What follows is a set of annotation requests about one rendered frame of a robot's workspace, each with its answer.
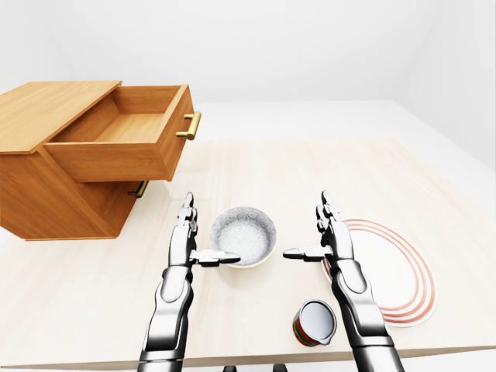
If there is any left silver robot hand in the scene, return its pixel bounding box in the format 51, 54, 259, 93
167, 191, 241, 269

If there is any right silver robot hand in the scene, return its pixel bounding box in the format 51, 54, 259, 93
282, 190, 355, 263

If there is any patterned grey bowl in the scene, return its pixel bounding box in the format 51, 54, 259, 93
209, 206, 278, 269

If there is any wooden cabinet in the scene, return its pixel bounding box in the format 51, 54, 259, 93
0, 80, 150, 242

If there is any white plate with red rings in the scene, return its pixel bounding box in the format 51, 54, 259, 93
321, 219, 439, 329

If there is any closed wooden drawer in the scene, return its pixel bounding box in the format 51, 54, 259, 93
75, 180, 150, 238

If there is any red and green tin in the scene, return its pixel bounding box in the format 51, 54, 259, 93
292, 298, 337, 347

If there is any open wooden drawer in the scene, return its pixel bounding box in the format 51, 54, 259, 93
43, 84, 195, 184

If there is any brass drawer handle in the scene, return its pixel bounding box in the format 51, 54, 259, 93
127, 180, 150, 199
175, 111, 202, 141

